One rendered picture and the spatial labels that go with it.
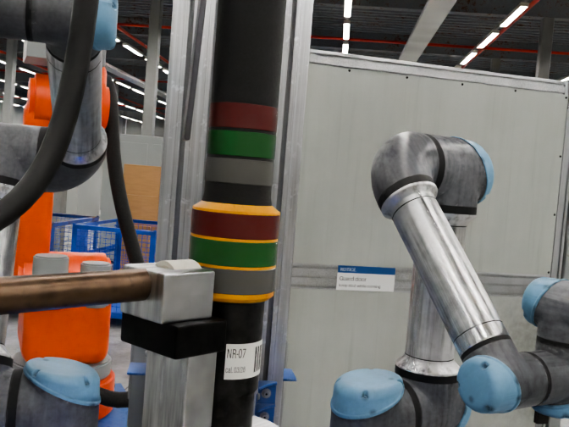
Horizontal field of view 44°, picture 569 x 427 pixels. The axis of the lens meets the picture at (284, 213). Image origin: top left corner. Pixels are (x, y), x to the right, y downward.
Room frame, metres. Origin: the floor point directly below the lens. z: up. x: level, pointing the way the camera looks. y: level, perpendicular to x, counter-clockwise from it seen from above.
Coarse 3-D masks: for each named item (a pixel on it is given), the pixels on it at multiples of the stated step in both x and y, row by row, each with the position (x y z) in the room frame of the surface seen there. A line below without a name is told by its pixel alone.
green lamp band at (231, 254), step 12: (192, 240) 0.33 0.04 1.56; (204, 240) 0.33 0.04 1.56; (192, 252) 0.33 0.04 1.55; (204, 252) 0.32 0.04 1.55; (216, 252) 0.32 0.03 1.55; (228, 252) 0.32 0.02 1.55; (240, 252) 0.32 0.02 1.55; (252, 252) 0.32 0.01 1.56; (264, 252) 0.33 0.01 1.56; (276, 252) 0.34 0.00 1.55; (216, 264) 0.32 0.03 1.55; (228, 264) 0.32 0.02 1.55; (240, 264) 0.32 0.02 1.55; (252, 264) 0.32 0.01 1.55; (264, 264) 0.33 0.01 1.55
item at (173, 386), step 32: (160, 288) 0.29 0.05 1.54; (192, 288) 0.30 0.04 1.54; (128, 320) 0.31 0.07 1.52; (160, 320) 0.29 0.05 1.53; (192, 320) 0.31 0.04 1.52; (224, 320) 0.31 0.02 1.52; (160, 352) 0.30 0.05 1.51; (192, 352) 0.30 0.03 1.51; (160, 384) 0.32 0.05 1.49; (192, 384) 0.31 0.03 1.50; (160, 416) 0.31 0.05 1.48; (192, 416) 0.31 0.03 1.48; (256, 416) 0.37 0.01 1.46
